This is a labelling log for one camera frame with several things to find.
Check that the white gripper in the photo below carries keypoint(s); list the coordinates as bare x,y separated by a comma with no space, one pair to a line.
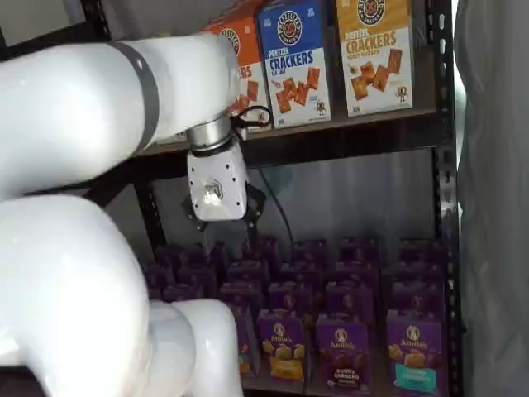
217,186

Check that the purple Annie's box brown patch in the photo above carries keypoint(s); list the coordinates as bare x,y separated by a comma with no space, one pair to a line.
357,271
345,351
351,297
358,248

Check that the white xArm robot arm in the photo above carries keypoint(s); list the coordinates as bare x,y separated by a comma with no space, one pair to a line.
74,124

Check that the purple Annie's box green patch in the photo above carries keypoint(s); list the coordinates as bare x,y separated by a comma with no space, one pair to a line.
246,331
241,294
248,271
264,249

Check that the purple Annie's box yellow patch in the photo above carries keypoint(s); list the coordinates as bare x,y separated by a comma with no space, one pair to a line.
301,273
281,343
289,296
312,250

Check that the blue pretzel crackers box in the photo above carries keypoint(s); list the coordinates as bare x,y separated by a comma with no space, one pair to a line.
289,62

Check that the orange cheddar pretzel crackers box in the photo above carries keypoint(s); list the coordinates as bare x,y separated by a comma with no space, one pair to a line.
252,49

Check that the purple Annie's box teal patch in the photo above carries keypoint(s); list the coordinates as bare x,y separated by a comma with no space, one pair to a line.
415,351
417,299
421,271
421,249

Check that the yellow pretzel crackers box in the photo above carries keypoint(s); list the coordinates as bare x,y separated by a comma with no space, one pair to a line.
372,62

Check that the black metal shelf rack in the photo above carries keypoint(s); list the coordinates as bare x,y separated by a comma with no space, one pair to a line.
445,124

